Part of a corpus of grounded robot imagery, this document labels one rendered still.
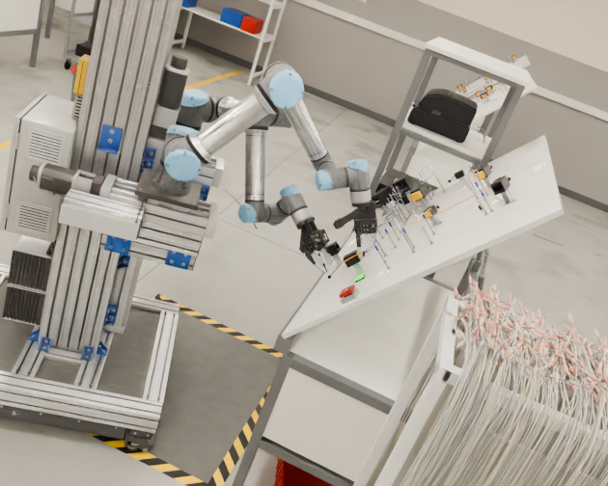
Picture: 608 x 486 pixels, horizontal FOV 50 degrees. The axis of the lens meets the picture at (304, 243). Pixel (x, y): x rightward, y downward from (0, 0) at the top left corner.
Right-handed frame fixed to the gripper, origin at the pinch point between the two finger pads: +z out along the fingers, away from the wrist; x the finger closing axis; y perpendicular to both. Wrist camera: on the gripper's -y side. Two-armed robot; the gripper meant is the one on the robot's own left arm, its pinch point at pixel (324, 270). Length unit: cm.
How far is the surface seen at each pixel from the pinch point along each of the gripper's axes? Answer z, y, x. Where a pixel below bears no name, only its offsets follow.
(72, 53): -386, -402, 71
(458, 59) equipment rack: -66, 16, 103
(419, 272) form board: 19.1, 45.9, 4.1
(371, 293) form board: 17.9, 30.9, -6.1
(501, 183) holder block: 4, 58, 42
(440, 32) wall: -315, -381, 561
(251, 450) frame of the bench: 49, -39, -42
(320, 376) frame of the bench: 35.1, 0.4, -20.9
